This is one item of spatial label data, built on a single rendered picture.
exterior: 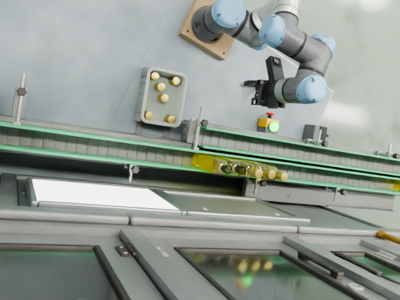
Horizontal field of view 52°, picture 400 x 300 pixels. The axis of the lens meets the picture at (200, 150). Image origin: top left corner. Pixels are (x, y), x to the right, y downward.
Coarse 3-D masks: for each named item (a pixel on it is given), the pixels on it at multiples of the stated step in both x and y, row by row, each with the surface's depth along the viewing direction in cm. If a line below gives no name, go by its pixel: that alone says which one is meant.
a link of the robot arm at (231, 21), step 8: (224, 0) 151; (232, 0) 151; (208, 8) 159; (216, 8) 151; (224, 8) 151; (232, 8) 151; (240, 8) 152; (208, 16) 157; (216, 16) 152; (224, 16) 151; (232, 16) 151; (240, 16) 152; (208, 24) 159; (216, 24) 155; (224, 24) 152; (232, 24) 152; (240, 24) 154; (216, 32) 162; (224, 32) 159; (232, 32) 157
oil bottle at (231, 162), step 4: (212, 156) 164; (216, 156) 162; (220, 156) 164; (228, 160) 152; (232, 160) 152; (236, 160) 155; (228, 164) 152; (232, 164) 151; (236, 164) 151; (240, 164) 153; (232, 168) 151; (232, 172) 151
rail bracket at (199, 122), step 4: (200, 108) 158; (200, 112) 157; (200, 116) 157; (192, 120) 162; (196, 120) 158; (200, 120) 157; (204, 120) 153; (196, 124) 157; (200, 124) 157; (204, 124) 153; (196, 132) 158; (196, 136) 158; (196, 140) 158; (196, 144) 158; (192, 148) 158; (196, 148) 158
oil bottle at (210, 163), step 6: (198, 156) 162; (204, 156) 158; (210, 156) 160; (192, 162) 166; (198, 162) 161; (204, 162) 157; (210, 162) 152; (216, 162) 149; (222, 162) 149; (204, 168) 156; (210, 168) 151; (216, 168) 149; (222, 174) 151
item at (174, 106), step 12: (168, 72) 163; (168, 84) 171; (180, 84) 169; (144, 96) 160; (156, 96) 169; (168, 96) 171; (180, 96) 168; (144, 108) 160; (156, 108) 170; (168, 108) 172; (180, 108) 167; (144, 120) 161; (156, 120) 169; (180, 120) 167
